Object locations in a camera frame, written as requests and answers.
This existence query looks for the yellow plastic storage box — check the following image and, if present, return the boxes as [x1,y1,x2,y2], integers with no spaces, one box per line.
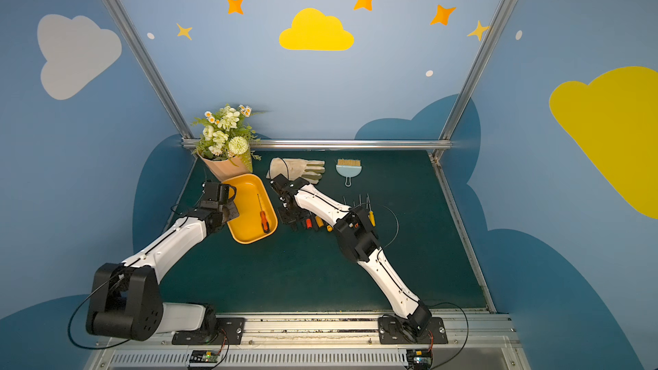
[224,174,279,245]

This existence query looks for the yellow black handled screwdriver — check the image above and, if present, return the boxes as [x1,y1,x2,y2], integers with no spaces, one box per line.
[366,194,376,227]

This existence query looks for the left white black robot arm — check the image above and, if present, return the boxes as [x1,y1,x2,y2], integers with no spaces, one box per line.
[86,200,239,344]

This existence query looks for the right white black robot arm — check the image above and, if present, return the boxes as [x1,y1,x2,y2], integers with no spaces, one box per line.
[270,175,432,337]

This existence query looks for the beige work glove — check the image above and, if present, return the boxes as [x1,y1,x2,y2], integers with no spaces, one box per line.
[266,158,326,184]

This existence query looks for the pink pot with flowers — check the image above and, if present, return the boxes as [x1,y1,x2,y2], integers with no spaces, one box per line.
[193,104,260,181]

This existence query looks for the small blue brush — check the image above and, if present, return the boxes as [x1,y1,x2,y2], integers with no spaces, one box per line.
[336,159,362,188]

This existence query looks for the left circuit board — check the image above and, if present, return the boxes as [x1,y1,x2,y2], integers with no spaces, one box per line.
[187,349,221,369]

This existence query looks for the circuit board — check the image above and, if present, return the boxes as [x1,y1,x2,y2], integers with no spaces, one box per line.
[187,349,221,369]
[405,349,433,370]

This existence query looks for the right circuit board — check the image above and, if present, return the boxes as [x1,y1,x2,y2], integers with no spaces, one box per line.
[405,349,433,370]

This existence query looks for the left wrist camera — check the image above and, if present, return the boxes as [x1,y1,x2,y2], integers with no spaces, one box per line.
[199,181,236,210]

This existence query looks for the aluminium back frame bar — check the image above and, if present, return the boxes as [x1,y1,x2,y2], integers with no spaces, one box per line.
[250,140,452,151]

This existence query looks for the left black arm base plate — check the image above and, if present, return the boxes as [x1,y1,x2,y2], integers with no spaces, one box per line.
[171,317,245,346]

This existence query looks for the aluminium front rail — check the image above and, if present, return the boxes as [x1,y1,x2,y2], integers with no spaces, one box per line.
[86,308,531,369]

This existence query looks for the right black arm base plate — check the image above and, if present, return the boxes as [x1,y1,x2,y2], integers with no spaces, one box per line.
[377,314,448,345]

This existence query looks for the left aluminium frame post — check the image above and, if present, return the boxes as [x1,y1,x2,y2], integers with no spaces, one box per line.
[101,0,194,140]

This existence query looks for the aluminium frame post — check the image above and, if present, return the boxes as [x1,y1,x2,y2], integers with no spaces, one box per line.
[439,0,519,141]
[101,0,194,140]

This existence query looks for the right aluminium frame post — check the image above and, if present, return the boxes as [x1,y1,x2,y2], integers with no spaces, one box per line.
[439,0,519,141]

